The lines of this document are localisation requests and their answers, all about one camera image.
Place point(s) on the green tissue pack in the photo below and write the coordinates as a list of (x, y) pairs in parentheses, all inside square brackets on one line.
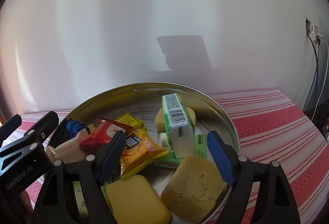
[(178, 125), (171, 162)]

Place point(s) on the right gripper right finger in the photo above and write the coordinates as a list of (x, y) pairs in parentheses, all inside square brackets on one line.
[(275, 202)]

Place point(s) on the white green small carton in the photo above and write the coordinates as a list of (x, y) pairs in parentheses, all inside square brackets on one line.
[(163, 141)]

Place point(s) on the yellow sponge front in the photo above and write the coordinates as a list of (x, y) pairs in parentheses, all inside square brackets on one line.
[(134, 201)]

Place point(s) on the small yellow snack packet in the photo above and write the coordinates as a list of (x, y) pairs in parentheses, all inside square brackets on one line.
[(130, 120)]

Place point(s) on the blue scrunchie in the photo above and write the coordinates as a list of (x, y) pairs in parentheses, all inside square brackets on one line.
[(73, 127)]

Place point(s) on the wall power socket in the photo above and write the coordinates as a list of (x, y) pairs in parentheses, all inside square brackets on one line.
[(312, 31)]

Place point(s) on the person's left hand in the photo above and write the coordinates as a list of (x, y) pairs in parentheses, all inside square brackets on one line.
[(25, 199)]

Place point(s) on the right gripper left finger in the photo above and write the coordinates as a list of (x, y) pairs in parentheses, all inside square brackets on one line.
[(56, 202)]

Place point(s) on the beige foil snack packet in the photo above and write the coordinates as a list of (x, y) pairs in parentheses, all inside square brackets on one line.
[(69, 151)]

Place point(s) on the round metal cookie tin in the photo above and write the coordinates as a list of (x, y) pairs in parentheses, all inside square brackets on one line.
[(143, 101)]

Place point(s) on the large yellow cracker packet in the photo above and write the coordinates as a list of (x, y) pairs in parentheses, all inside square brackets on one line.
[(139, 152)]

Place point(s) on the yellow sponge middle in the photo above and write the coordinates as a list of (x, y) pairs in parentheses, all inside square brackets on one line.
[(194, 188)]

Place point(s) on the red snack packet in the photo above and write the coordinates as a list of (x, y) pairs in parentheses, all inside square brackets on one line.
[(103, 134)]

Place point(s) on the green tissue pack in tin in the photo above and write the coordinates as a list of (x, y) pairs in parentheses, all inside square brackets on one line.
[(171, 162)]

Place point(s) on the red white striped cloth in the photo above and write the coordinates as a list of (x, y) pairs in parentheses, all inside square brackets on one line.
[(271, 127)]

